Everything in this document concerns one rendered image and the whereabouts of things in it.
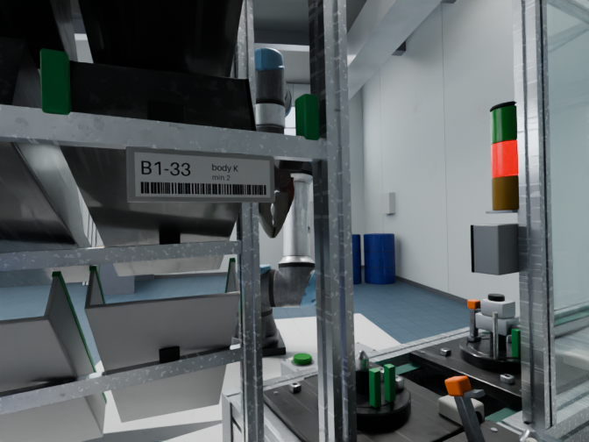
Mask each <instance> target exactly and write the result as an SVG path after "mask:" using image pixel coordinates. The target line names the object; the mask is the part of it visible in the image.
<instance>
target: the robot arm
mask: <svg viewBox="0 0 589 442"><path fill-rule="evenodd" d="M254 63H255V96H256V130H257V132H270V133H279V134H285V131H284V130H285V129H286V117H287V116H288V114H289V113H290V111H291V109H292V97H291V94H290V92H289V90H288V88H287V84H286V81H285V78H284V69H285V67H284V62H283V56H282V54H281V53H280V52H279V51H277V50H275V49H272V48H268V47H263V48H257V49H254ZM312 182H313V168H312V161H299V160H274V191H276V190H278V191H279V192H275V202H274V203H259V222H260V224H261V226H262V228H263V230H264V232H265V233H266V235H267V236H268V237H269V238H270V239H274V238H276V236H277V235H278V234H279V232H280V230H281V228H282V226H283V259H282V260H281V261H280V262H279V268H278V269H272V267H271V265H269V264H266V265H260V296H261V330H262V347H266V346H271V345H273V344H275V343H277V342H278V341H279V331H278V328H277V326H276V323H275V321H274V318H273V307H296V308H302V307H312V306H314V305H315V304H316V271H315V262H314V261H313V260H312V259H311V258H310V208H309V185H310V184H311V183H312ZM272 204H273V207H272V208H271V206H272ZM231 344H232V345H233V346H234V345H238V344H239V324H238V312H237V316H236V321H235V325H234V330H233V334H232V339H231Z"/></svg>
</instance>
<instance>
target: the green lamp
mask: <svg viewBox="0 0 589 442"><path fill-rule="evenodd" d="M490 133H491V145H493V144H496V143H500V142H504V141H511V140H516V139H518V135H517V105H511V106H506V107H502V108H499V109H496V110H493V111H491V112H490Z"/></svg>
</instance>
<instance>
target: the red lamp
mask: <svg viewBox="0 0 589 442"><path fill-rule="evenodd" d="M491 169H492V178H494V177H501V176H510V175H518V174H519V171H518V141H517V140H511V141H504V142H500V143H496V144H493V145H491Z"/></svg>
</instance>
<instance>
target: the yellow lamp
mask: <svg viewBox="0 0 589 442"><path fill-rule="evenodd" d="M492 206H493V210H518V209H520V207H519V176H518V175H510V176H501V177H494V178H493V179H492Z"/></svg>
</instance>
